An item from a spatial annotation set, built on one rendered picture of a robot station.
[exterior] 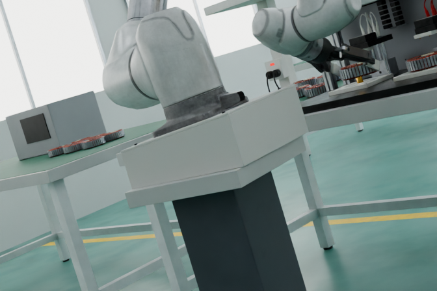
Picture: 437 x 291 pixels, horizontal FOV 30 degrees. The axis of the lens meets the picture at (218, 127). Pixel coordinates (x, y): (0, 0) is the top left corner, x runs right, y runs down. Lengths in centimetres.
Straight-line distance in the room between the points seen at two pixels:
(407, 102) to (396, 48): 61
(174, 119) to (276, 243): 38
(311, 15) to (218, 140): 47
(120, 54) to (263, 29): 37
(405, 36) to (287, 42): 74
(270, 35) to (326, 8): 17
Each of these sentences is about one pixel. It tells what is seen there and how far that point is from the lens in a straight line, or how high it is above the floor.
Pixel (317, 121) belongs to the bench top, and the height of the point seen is 73.
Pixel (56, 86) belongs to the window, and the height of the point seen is 114.
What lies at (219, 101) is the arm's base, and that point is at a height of 89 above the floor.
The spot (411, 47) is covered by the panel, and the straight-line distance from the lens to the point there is 277.
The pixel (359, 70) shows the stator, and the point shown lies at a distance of 235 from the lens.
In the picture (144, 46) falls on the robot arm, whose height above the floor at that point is 106.
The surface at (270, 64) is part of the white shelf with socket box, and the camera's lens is 363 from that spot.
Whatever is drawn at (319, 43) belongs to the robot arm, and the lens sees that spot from 221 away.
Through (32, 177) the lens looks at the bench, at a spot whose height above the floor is 74.
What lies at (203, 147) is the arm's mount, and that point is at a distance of 178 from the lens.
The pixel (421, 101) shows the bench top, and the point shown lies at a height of 72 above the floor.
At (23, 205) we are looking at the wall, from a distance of 692.
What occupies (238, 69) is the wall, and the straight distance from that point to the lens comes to 871.
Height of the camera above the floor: 99
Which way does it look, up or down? 5 degrees down
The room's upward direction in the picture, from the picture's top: 17 degrees counter-clockwise
